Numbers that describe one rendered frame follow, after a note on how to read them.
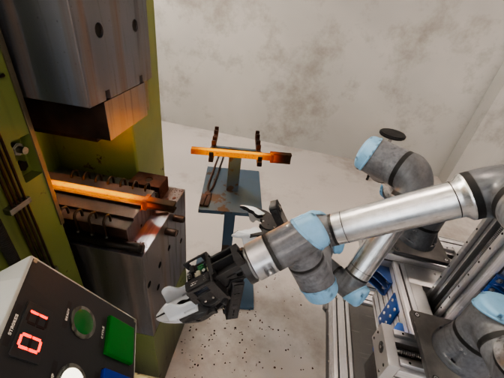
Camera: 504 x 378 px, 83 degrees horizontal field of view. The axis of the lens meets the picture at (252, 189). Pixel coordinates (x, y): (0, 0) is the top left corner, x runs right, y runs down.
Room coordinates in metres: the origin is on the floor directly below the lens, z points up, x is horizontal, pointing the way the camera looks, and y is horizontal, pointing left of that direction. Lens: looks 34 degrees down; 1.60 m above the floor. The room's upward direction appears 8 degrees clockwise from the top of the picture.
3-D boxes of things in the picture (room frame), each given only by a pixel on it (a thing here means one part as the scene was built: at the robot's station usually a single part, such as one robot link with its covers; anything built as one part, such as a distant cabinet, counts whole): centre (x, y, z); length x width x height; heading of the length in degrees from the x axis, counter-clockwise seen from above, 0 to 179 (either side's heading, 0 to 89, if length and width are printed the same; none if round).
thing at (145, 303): (0.77, 0.56, 0.69); 0.56 x 0.38 x 0.45; 86
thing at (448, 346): (0.47, -0.66, 0.87); 0.15 x 0.15 x 0.10
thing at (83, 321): (0.26, 0.26, 1.09); 0.05 x 0.03 x 0.04; 176
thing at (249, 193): (1.23, 0.10, 0.75); 0.40 x 0.30 x 0.02; 6
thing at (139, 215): (0.72, 0.56, 0.96); 0.42 x 0.20 x 0.09; 86
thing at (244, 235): (0.65, 0.00, 0.98); 0.09 x 0.03 x 0.06; 122
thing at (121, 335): (0.28, 0.22, 1.01); 0.07 x 0.05 x 0.07; 21
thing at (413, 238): (0.96, -0.73, 0.87); 0.15 x 0.15 x 0.10
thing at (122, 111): (0.72, 0.56, 1.32); 0.42 x 0.20 x 0.10; 86
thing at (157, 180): (0.89, 0.40, 0.95); 0.12 x 0.09 x 0.07; 86
